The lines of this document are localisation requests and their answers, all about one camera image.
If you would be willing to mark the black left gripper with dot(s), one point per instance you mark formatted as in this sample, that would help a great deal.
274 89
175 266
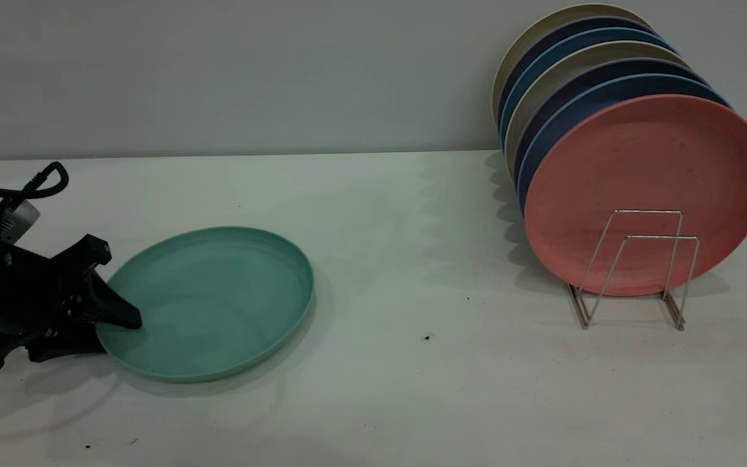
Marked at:
4 285

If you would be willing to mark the green plate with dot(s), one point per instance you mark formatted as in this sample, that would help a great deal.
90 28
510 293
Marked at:
218 305

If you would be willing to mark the beige plate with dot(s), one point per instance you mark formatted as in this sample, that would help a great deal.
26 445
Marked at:
555 78
542 29

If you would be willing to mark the dark purple plate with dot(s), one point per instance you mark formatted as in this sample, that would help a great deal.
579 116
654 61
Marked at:
581 81
581 27

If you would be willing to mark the teal blue plate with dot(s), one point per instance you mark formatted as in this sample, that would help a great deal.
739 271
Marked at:
574 44

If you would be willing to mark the pink plate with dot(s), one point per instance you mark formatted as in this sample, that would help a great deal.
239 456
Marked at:
646 168

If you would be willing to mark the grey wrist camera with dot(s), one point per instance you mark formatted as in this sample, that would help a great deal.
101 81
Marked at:
17 217

